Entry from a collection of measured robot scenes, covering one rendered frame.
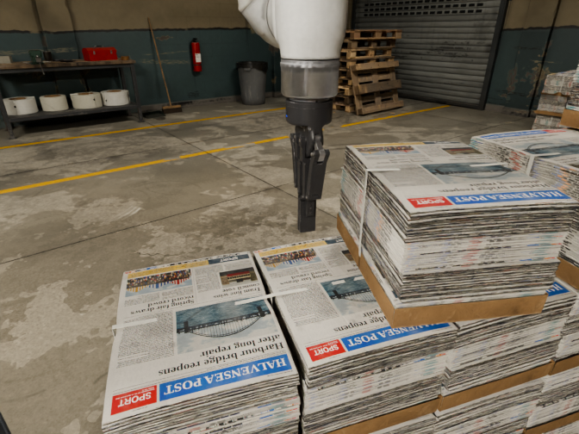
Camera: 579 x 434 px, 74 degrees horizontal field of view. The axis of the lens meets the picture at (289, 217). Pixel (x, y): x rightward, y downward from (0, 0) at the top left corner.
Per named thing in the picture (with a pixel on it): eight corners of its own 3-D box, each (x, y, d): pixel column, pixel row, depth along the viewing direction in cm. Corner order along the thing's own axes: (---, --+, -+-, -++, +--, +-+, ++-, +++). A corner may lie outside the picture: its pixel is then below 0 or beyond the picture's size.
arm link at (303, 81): (326, 56, 63) (324, 94, 66) (273, 57, 61) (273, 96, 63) (350, 60, 55) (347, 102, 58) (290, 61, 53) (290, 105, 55)
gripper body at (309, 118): (342, 100, 58) (339, 159, 62) (320, 92, 65) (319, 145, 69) (295, 102, 56) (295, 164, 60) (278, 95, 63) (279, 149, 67)
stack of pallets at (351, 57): (357, 98, 796) (362, 29, 739) (395, 104, 733) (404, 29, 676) (311, 106, 717) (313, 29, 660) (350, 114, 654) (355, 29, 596)
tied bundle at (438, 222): (334, 229, 99) (339, 143, 89) (440, 222, 103) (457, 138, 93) (389, 331, 66) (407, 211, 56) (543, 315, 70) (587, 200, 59)
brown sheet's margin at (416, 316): (335, 227, 99) (336, 213, 97) (439, 220, 103) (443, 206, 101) (390, 329, 65) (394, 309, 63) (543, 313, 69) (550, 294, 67)
